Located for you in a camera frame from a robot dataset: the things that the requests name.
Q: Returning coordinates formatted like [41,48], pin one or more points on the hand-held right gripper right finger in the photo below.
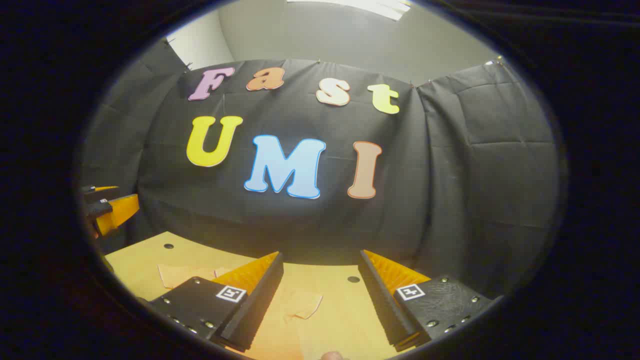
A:
[387,310]

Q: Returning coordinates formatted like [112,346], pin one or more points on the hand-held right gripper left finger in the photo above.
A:
[252,310]

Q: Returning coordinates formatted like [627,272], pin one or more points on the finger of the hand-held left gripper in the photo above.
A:
[102,194]
[117,212]

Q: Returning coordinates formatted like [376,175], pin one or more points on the orange polo T-shirt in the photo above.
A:
[280,330]

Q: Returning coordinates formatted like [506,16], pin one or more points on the black backdrop cloth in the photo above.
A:
[450,190]

